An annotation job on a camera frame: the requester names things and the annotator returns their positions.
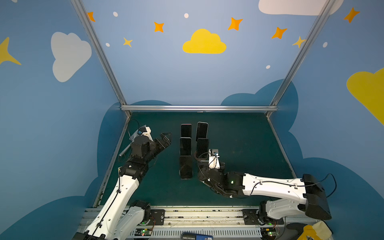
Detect left aluminium frame post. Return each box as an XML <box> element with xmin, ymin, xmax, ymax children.
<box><xmin>71</xmin><ymin>0</ymin><xmax>127</xmax><ymax>107</ymax></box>

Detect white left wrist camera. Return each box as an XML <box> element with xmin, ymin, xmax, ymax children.
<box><xmin>137</xmin><ymin>126</ymin><xmax>153</xmax><ymax>141</ymax></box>

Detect green phone middle left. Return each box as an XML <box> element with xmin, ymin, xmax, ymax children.
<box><xmin>180</xmin><ymin>137</ymin><xmax>192</xmax><ymax>157</ymax></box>

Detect right aluminium frame post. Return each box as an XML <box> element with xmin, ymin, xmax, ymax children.
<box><xmin>270</xmin><ymin>0</ymin><xmax>337</xmax><ymax>111</ymax></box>

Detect aluminium frame post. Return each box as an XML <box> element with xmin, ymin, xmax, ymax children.
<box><xmin>270</xmin><ymin>0</ymin><xmax>337</xmax><ymax>111</ymax></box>
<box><xmin>71</xmin><ymin>0</ymin><xmax>127</xmax><ymax>107</ymax></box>

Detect blue black tool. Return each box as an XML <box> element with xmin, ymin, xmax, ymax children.
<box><xmin>181</xmin><ymin>233</ymin><xmax>214</xmax><ymax>240</ymax></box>

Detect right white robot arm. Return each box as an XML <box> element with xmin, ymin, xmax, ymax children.
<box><xmin>198</xmin><ymin>161</ymin><xmax>332</xmax><ymax>225</ymax></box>

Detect dark phone middle right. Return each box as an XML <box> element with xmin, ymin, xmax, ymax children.
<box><xmin>196</xmin><ymin>138</ymin><xmax>210</xmax><ymax>159</ymax></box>

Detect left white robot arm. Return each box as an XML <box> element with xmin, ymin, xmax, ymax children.
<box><xmin>73</xmin><ymin>132</ymin><xmax>172</xmax><ymax>240</ymax></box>

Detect silver metal garden trowel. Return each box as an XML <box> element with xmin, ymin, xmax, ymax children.
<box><xmin>118</xmin><ymin>129</ymin><xmax>139</xmax><ymax>158</ymax></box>

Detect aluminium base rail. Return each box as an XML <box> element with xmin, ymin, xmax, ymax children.
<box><xmin>79</xmin><ymin>205</ymin><xmax>325</xmax><ymax>240</ymax></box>

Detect pink phone back left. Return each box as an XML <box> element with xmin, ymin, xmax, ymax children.
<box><xmin>181</xmin><ymin>124</ymin><xmax>192</xmax><ymax>138</ymax></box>

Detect silver phone back right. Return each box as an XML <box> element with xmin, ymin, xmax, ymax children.
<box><xmin>196</xmin><ymin>122</ymin><xmax>209</xmax><ymax>141</ymax></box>

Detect yellow cloth bag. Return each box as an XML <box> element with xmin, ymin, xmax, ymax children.
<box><xmin>297</xmin><ymin>221</ymin><xmax>332</xmax><ymax>240</ymax></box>

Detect horizontal aluminium frame bar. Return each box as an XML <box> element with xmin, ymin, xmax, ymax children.
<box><xmin>121</xmin><ymin>105</ymin><xmax>278</xmax><ymax>112</ymax></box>

